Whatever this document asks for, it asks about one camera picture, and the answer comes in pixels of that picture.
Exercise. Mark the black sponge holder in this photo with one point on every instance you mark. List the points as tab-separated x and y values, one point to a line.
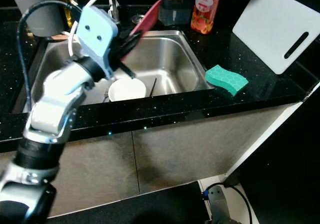
172	12

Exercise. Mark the white cutting board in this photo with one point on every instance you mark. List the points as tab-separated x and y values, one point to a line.
275	29

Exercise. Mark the white round dish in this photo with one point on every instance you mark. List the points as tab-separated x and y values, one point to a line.
127	90

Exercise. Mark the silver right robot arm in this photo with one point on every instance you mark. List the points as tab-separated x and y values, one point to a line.
219	206

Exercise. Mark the orange dish soap bottle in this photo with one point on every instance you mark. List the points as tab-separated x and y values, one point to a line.
207	9

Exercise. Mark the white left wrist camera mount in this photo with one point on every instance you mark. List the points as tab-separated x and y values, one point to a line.
97	34

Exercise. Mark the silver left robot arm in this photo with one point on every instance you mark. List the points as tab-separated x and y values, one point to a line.
52	114

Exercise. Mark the metal kitchen tap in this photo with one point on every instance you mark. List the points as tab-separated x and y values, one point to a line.
114	4

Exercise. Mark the grey thermos with red sticker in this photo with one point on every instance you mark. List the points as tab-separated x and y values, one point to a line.
42	12

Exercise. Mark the stainless steel sink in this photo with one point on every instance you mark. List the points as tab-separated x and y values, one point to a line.
170	64

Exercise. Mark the pink round plate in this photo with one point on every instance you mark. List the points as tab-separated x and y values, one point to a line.
147	19

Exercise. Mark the green sponge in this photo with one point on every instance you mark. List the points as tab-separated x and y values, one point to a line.
226	79

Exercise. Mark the beige cabinet front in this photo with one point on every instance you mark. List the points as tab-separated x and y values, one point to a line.
155	159

